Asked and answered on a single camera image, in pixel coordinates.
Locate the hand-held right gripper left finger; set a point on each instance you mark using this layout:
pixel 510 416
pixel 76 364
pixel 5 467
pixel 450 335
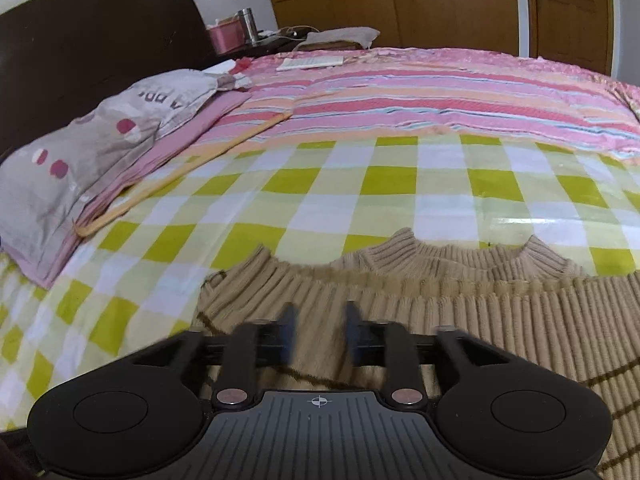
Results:
pixel 288 332

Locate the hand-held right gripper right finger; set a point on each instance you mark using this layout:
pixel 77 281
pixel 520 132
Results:
pixel 354 332

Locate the tan striped knit sweater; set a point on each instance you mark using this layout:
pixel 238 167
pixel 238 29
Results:
pixel 475 320

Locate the grey patterned pillow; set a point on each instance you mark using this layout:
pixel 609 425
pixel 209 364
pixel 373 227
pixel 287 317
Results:
pixel 200 120

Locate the pink striped bed sheet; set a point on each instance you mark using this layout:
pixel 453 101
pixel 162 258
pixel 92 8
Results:
pixel 430 100

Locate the white book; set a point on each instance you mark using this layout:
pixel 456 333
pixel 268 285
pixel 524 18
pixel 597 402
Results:
pixel 310 62

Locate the dark nightstand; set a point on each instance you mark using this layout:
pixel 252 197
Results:
pixel 260 49

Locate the beige cloth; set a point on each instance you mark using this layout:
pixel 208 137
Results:
pixel 340 37

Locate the pink box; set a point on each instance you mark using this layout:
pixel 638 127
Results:
pixel 225 37

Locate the metal thermos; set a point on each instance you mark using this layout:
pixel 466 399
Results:
pixel 247 25

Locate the wooden wardrobe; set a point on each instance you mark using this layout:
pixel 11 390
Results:
pixel 400 5

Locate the dark brown headboard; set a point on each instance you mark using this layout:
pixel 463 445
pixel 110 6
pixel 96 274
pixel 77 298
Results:
pixel 100 30

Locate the pink shiny quilt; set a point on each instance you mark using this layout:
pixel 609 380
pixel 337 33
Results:
pixel 630 97

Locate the wooden door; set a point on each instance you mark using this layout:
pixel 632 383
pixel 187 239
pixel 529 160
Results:
pixel 570 15

